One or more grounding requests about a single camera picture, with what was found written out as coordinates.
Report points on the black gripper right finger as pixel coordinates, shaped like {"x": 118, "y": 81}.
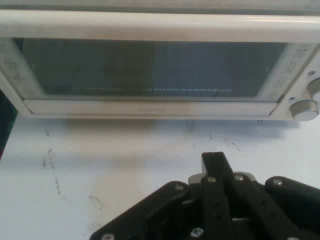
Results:
{"x": 252, "y": 200}

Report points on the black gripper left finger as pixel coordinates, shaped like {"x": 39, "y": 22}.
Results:
{"x": 215, "y": 207}

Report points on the white toaster oven body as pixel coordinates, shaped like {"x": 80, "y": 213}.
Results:
{"x": 285, "y": 112}

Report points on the silver oven knob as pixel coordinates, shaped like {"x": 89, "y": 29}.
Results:
{"x": 303, "y": 110}
{"x": 315, "y": 87}

